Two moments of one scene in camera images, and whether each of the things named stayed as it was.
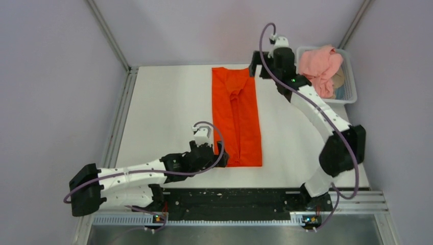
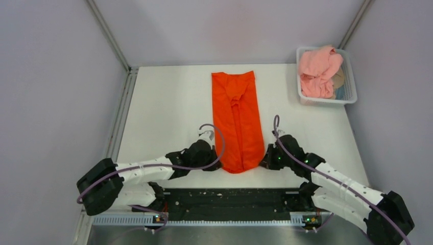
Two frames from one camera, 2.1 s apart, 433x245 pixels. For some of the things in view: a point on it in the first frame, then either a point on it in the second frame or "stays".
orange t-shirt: x=236 y=118 stays
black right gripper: x=256 y=60 → x=268 y=162
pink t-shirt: x=318 y=64 stays
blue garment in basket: x=339 y=93 stays
